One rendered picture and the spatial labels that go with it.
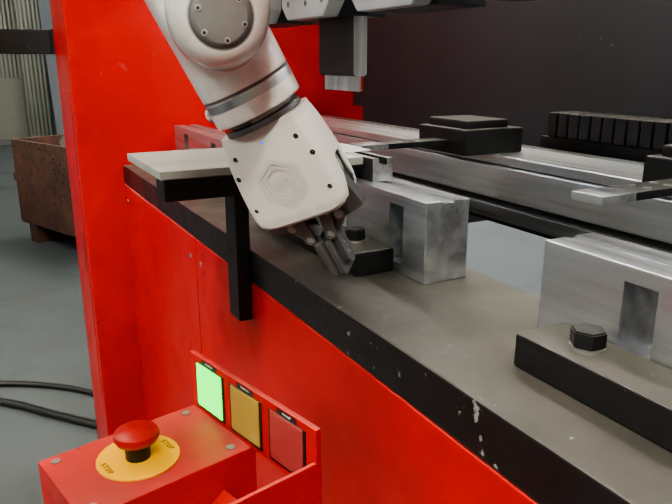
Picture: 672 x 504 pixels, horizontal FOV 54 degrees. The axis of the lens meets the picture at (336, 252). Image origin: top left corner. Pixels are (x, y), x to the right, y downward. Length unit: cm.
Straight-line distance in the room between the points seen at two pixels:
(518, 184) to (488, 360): 45
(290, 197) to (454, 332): 20
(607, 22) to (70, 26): 113
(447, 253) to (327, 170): 23
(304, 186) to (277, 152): 4
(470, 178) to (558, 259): 49
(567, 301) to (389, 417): 19
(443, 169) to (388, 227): 34
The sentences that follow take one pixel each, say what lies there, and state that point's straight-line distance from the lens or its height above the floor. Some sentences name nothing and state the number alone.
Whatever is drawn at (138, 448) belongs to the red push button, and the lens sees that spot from 62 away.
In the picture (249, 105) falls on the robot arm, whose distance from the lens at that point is 58.
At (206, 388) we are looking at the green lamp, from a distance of 67.
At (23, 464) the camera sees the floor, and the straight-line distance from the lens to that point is 221.
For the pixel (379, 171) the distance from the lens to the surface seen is 86.
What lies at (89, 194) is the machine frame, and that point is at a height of 81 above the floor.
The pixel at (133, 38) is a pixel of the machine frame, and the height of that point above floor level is 117.
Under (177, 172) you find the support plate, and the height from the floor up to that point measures 100.
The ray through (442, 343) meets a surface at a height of 87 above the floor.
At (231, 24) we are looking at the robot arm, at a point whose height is 114.
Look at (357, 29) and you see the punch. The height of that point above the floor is 116.
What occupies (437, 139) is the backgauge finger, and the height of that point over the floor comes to 100.
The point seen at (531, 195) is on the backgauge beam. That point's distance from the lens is 98.
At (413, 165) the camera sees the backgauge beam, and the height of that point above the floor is 94.
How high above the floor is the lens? 112
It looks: 16 degrees down
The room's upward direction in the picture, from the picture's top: straight up
